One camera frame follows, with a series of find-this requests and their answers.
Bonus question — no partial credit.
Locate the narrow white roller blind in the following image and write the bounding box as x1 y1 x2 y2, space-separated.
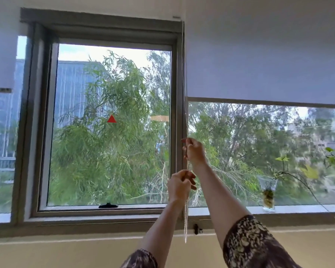
0 25 20 94

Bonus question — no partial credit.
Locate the grey glass office building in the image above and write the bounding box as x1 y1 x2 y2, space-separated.
0 59 104 190

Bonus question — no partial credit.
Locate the dark patterned sleeve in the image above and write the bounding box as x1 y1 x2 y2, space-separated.
120 249 158 268
222 215 304 268

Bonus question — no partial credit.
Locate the clear glass vase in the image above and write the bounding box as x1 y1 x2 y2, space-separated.
257 176 278 213

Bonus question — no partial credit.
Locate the person's left hand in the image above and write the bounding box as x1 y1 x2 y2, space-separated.
167 170 198 206

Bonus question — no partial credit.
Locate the person's right forearm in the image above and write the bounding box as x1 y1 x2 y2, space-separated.
193 161 253 249

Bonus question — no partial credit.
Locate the green leafy tree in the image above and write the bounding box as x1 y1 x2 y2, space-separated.
49 50 171 205

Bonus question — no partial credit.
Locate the white beaded blind chain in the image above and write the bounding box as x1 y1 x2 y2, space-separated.
181 21 189 244

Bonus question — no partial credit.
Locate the dark patterned right sleeve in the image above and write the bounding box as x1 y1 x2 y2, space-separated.
222 215 304 268

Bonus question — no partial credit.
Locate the large white roller blind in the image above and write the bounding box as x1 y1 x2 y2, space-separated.
183 0 335 107

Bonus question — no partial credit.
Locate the person's right hand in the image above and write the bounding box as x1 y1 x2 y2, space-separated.
181 137 208 167

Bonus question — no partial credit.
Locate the person's left forearm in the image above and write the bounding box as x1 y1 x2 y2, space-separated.
138 199 190 260

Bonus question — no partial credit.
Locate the green trailing vine plant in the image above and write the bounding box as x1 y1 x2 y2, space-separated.
274 147 335 213

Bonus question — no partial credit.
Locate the dark patterned left sleeve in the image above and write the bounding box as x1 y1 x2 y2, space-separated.
120 249 158 268

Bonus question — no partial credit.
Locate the grey aluminium window frame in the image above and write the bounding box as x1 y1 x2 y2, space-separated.
12 8 188 224

